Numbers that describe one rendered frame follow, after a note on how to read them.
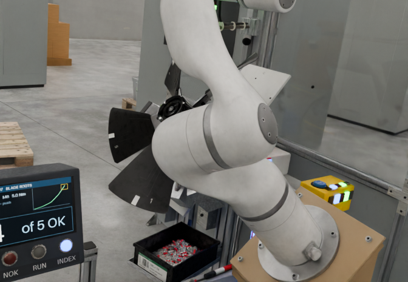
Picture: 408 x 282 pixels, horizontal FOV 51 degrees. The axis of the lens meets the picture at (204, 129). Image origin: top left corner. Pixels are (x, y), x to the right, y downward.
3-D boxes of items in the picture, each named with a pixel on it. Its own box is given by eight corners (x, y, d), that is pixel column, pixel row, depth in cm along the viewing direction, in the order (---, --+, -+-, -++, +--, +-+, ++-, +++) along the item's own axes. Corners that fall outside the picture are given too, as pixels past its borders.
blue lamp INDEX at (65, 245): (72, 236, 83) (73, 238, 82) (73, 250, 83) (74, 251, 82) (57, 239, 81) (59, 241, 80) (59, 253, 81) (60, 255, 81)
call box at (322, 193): (325, 201, 154) (331, 173, 151) (348, 213, 147) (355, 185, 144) (294, 209, 144) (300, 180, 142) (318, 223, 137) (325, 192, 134)
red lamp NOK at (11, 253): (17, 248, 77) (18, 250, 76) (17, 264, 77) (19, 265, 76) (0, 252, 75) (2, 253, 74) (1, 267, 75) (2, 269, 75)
